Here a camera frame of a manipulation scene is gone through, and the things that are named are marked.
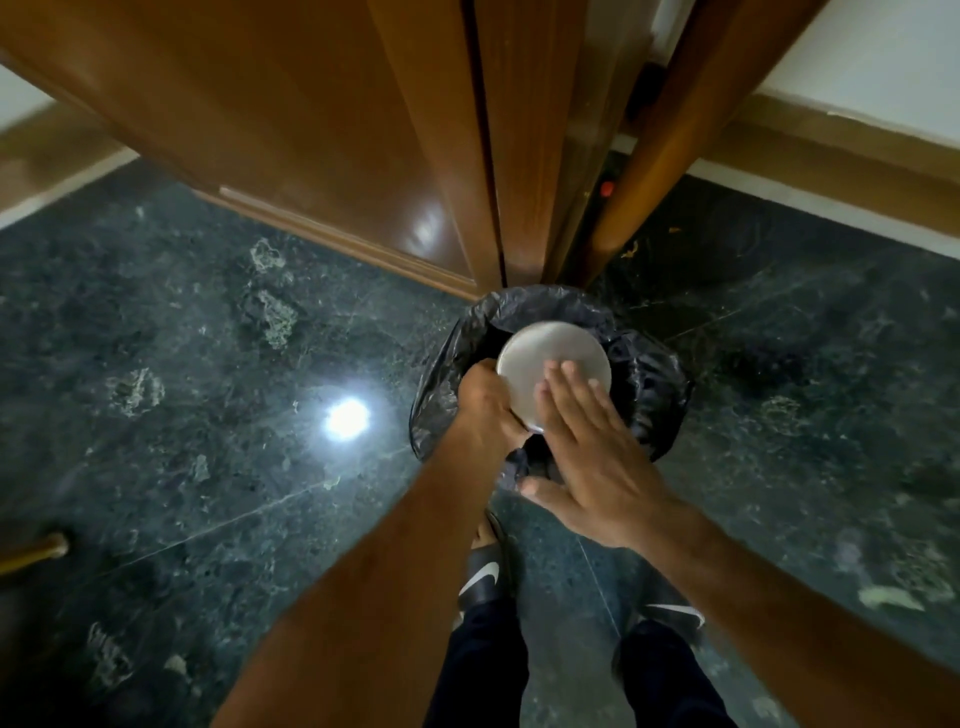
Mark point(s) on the person's right middle finger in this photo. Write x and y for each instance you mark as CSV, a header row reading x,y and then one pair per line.
x,y
571,405

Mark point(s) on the brown wooden door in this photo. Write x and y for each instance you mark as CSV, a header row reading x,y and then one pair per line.
x,y
262,97

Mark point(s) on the person's right thumb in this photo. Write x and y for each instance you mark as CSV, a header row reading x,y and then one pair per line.
x,y
544,495

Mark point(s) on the person's left forearm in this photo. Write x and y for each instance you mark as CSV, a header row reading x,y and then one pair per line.
x,y
375,600

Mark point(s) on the person's left dark trouser leg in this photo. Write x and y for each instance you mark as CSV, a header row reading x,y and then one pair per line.
x,y
480,667

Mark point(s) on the person's left hand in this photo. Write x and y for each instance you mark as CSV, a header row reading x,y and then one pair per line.
x,y
480,405

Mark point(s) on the person's dark trouser leg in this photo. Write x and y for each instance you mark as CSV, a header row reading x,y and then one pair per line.
x,y
480,667
671,682

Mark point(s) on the brown wooden door frame post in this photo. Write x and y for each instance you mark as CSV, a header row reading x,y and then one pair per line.
x,y
675,127

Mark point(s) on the person's left fingers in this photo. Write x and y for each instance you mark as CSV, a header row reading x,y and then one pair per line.
x,y
507,412

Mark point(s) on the person's right little finger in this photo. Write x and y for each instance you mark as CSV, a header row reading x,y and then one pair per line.
x,y
611,409

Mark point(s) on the person's right hand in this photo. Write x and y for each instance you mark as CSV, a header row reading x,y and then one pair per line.
x,y
607,487

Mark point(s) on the round steel plate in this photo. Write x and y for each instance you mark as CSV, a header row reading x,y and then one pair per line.
x,y
551,352

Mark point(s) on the brown wall skirting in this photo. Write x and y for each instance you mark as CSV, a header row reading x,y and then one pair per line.
x,y
847,161
52,154

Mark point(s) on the person's left black slipper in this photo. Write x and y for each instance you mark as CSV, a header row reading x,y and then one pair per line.
x,y
484,574

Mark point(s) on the person's right forearm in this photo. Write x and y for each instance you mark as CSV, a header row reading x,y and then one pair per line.
x,y
787,622

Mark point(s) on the person's right dark trouser leg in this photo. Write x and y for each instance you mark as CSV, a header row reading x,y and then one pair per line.
x,y
671,682

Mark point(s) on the brown wooden door edge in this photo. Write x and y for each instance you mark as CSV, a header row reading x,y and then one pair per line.
x,y
529,135

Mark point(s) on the person's right black slipper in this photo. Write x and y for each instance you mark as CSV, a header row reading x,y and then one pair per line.
x,y
671,611

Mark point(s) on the person's black slipper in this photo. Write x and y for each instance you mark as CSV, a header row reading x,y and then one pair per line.
x,y
484,574
671,611

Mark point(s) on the wooden furniture leg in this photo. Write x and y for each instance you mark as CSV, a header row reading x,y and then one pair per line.
x,y
34,553

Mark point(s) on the black bin liner bag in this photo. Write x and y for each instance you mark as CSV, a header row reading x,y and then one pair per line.
x,y
652,390

